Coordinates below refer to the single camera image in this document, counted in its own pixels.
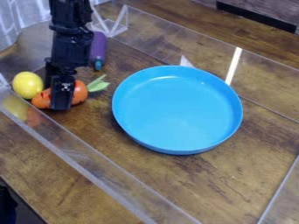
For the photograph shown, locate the orange toy carrot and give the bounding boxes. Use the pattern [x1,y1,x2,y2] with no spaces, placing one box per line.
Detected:
[31,75,109,109]

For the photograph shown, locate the yellow toy lemon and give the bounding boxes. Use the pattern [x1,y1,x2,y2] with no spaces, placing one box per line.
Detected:
[11,72,43,100]

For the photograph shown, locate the blue round plate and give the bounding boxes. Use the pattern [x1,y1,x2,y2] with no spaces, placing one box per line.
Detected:
[112,66,242,155]

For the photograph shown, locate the black bar in background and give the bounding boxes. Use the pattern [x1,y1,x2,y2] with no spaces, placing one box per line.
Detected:
[216,1,299,33]

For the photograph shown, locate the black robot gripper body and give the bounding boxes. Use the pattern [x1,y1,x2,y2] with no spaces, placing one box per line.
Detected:
[46,24,93,76]

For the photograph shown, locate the clear acrylic enclosure wall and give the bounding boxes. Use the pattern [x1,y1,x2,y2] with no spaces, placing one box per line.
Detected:
[0,0,299,224]

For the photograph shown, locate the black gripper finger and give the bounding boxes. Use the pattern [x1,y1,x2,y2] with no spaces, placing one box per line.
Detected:
[43,59,55,88]
[50,75,74,110]

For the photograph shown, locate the purple toy eggplant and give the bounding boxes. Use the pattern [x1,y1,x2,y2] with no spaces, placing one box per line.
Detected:
[89,31,108,70]

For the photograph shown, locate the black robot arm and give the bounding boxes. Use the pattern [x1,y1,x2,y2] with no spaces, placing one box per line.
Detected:
[43,0,93,110]

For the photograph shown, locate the white patterned curtain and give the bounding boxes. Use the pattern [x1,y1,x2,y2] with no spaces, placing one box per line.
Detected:
[0,0,109,52]

